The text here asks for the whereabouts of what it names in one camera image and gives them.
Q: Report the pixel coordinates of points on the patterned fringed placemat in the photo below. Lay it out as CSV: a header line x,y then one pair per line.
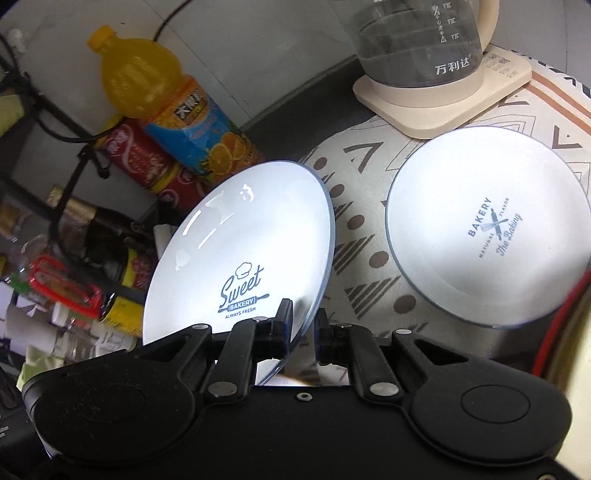
x,y
360,258

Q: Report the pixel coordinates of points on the small white plate crossed-utensils print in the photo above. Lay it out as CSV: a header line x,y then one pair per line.
x,y
485,226

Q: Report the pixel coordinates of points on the glass electric kettle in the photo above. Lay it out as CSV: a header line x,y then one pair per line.
x,y
415,41

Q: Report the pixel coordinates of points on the red and black bowl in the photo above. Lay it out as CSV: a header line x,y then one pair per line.
x,y
561,350

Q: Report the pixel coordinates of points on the black metal shelf rack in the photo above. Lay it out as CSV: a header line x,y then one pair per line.
x,y
51,108

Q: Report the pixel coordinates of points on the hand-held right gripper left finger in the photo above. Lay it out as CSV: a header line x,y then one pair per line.
x,y
277,330

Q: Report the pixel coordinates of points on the cream kettle base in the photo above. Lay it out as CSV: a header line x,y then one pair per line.
x,y
438,99

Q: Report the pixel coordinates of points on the white plate with chef-hat print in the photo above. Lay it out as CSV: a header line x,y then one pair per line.
x,y
240,240

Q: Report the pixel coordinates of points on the orange juice bottle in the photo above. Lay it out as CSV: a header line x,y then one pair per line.
x,y
152,87

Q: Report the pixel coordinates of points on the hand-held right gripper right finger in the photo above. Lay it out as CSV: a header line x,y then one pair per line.
x,y
330,341

